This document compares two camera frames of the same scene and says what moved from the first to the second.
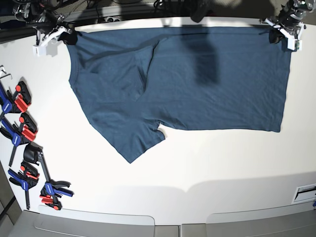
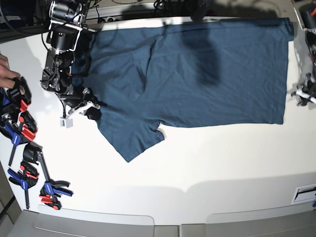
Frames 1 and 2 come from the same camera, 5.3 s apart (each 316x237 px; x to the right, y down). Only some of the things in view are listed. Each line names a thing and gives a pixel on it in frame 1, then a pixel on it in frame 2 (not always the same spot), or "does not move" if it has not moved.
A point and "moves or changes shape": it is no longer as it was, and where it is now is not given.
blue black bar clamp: x=49 y=195 does not move
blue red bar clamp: x=19 y=102 moves or changes shape
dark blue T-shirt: x=131 y=81 does not move
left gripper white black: x=291 y=25 → x=306 y=92
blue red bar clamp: x=27 y=179 does not move
